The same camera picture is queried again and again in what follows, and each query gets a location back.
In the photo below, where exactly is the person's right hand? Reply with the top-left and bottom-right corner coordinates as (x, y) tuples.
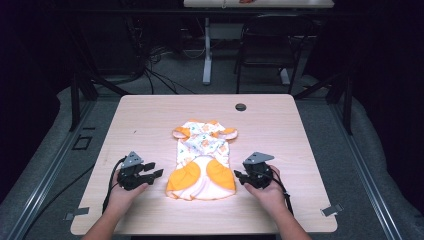
(243, 164), (290, 216)

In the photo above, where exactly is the aluminium floor rail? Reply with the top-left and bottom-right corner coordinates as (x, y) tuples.
(5, 99), (98, 240)
(327, 99), (405, 240)

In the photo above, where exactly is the grey tape strip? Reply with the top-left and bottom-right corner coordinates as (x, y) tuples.
(64, 206), (91, 222)
(320, 203), (344, 217)

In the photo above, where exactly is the thin black floor cable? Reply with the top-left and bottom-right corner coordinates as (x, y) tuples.
(21, 162), (97, 238)

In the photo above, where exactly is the orange and white baby garment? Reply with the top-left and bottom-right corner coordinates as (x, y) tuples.
(165, 118), (239, 202)

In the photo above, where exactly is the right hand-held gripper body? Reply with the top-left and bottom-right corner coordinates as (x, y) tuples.
(241, 151), (276, 190)

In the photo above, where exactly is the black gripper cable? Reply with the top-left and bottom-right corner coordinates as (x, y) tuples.
(101, 156), (127, 215)
(269, 166), (295, 217)

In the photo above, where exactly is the person's left hand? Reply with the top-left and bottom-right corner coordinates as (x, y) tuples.
(107, 169), (150, 216)

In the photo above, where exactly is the light wooden background table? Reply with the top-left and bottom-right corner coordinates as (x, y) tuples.
(182, 0), (336, 9)

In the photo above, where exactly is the bundle of black floor cables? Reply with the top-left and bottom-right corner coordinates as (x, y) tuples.
(141, 44), (206, 97)

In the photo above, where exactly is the black metal chair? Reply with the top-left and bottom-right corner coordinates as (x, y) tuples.
(233, 13), (316, 95)

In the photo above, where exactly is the black metal stand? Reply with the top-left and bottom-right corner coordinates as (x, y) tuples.
(293, 70), (354, 136)
(67, 68), (131, 132)

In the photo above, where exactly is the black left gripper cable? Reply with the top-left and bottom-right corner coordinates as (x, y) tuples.
(101, 156), (127, 215)

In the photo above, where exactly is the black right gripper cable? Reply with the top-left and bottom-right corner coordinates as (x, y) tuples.
(269, 166), (295, 217)

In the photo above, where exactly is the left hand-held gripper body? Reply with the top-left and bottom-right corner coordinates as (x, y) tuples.
(116, 151), (156, 192)

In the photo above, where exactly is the white table leg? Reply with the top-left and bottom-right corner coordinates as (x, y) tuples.
(202, 17), (214, 86)

